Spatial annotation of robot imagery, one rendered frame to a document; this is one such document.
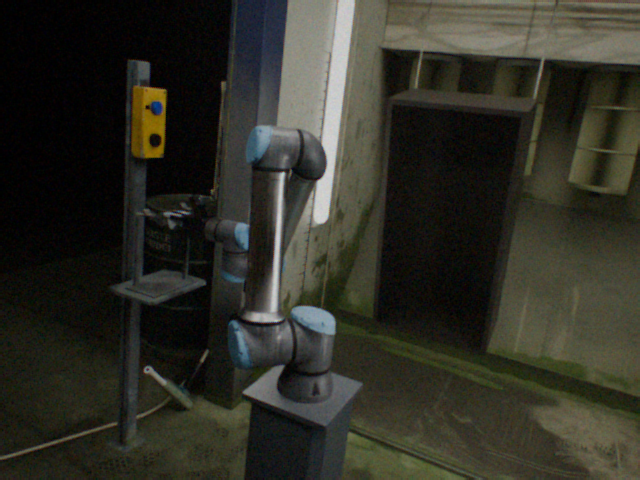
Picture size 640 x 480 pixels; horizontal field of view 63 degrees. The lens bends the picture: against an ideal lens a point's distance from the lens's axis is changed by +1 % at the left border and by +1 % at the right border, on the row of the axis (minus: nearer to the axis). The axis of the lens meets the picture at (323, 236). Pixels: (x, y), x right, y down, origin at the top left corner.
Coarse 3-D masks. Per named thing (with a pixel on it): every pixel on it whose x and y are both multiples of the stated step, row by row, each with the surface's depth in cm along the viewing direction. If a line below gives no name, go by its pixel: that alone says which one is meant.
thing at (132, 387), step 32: (128, 64) 195; (128, 96) 197; (128, 128) 200; (128, 160) 203; (128, 192) 206; (128, 224) 209; (128, 256) 212; (128, 320) 218; (128, 352) 221; (128, 384) 225; (128, 416) 229
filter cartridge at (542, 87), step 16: (512, 64) 320; (528, 64) 315; (544, 64) 316; (496, 80) 332; (512, 80) 322; (528, 80) 318; (544, 80) 321; (512, 96) 324; (528, 96) 321; (544, 96) 326; (528, 160) 333; (528, 176) 338
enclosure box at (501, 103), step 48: (432, 96) 240; (480, 96) 243; (432, 144) 268; (480, 144) 257; (528, 144) 242; (384, 192) 251; (432, 192) 278; (480, 192) 266; (384, 240) 273; (432, 240) 288; (480, 240) 276; (384, 288) 291; (432, 288) 299; (480, 288) 286; (432, 336) 271; (480, 336) 274
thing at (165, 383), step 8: (192, 368) 262; (152, 376) 231; (192, 376) 260; (160, 384) 240; (168, 384) 241; (184, 384) 258; (168, 392) 244; (176, 392) 248; (184, 392) 257; (176, 400) 253; (184, 400) 257; (184, 408) 262
